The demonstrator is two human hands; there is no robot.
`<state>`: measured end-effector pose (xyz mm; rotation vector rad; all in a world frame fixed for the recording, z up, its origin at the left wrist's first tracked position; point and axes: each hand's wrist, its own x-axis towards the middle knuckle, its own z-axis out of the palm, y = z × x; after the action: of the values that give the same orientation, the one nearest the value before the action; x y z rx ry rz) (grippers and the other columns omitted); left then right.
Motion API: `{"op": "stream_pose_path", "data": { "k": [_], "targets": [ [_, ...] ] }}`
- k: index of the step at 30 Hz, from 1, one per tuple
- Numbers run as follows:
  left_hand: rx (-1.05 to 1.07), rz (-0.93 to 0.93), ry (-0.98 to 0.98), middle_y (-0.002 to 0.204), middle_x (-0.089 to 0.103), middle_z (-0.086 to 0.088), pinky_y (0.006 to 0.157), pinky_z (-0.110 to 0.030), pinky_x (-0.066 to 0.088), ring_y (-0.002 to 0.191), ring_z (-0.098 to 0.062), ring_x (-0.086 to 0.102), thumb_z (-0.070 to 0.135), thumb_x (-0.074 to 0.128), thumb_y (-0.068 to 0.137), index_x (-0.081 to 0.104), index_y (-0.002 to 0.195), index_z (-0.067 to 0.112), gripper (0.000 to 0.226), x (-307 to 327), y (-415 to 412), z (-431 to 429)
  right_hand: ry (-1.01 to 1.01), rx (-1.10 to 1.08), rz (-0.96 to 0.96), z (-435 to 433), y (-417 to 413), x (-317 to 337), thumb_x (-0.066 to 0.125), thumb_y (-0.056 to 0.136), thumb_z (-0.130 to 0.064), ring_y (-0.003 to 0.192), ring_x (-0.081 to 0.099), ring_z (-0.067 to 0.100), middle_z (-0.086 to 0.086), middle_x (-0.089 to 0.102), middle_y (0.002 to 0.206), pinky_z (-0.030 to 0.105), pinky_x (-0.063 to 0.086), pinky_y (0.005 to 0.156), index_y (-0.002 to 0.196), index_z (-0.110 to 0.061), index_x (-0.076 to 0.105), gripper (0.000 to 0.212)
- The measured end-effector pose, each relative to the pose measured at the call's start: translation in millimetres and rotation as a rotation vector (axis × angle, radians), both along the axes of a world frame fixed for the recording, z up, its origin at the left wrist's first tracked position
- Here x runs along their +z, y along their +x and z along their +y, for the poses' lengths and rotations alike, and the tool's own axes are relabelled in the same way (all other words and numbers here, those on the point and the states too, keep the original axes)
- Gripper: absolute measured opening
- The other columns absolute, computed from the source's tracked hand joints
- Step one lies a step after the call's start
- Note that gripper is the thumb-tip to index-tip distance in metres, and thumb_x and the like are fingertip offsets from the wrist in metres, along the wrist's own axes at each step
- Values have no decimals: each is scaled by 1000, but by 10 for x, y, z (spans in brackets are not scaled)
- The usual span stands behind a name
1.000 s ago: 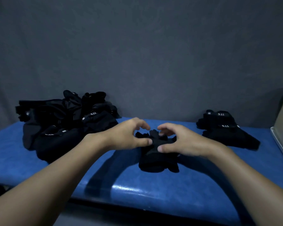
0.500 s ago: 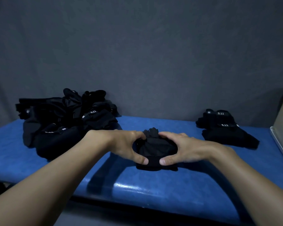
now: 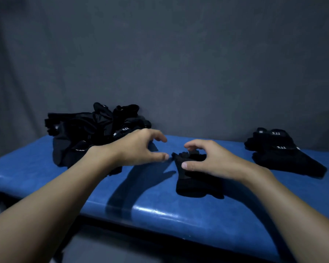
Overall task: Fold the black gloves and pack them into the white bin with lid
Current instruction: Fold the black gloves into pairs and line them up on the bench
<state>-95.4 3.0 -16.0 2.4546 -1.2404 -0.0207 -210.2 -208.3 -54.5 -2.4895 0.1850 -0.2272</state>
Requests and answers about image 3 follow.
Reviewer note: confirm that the person's left hand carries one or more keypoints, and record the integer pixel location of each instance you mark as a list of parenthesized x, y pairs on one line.
[(131, 150)]

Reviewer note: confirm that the person's left forearm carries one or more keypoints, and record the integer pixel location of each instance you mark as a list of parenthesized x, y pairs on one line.
[(44, 208)]

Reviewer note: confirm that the pile of black gloves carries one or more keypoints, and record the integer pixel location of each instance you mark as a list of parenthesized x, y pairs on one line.
[(76, 134)]

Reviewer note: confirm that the person's right hand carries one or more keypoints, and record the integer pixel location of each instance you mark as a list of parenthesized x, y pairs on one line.
[(222, 161)]

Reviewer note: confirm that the person's right forearm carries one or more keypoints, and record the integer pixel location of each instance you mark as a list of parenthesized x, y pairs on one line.
[(298, 216)]

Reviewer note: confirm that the blue padded bench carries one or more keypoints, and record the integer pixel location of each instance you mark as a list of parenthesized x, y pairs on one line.
[(181, 210)]

